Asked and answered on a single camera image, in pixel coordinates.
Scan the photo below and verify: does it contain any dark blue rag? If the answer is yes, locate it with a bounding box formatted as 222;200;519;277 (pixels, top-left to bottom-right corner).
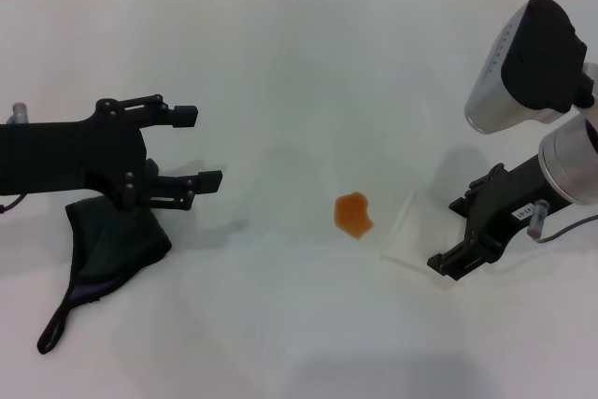
36;158;173;356

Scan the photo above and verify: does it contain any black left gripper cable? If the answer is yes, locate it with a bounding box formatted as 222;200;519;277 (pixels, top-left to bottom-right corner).
0;192;24;214

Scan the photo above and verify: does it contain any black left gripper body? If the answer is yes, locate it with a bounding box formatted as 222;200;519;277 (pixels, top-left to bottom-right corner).
0;98;149;209

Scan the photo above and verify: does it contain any white paper cup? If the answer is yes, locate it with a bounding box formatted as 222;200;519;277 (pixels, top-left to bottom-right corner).
380;191;463;291

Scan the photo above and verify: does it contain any grey right gripper cable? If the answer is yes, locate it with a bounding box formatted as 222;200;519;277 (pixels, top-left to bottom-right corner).
536;214;598;246

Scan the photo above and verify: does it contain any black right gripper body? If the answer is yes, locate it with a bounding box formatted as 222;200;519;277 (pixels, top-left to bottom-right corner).
466;155;569;259

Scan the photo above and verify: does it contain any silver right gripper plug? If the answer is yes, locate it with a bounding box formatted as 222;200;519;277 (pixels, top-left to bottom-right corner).
527;200;550;237

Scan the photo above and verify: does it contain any orange-brown liquid stain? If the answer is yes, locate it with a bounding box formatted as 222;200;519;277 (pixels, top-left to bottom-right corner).
334;192;377;241

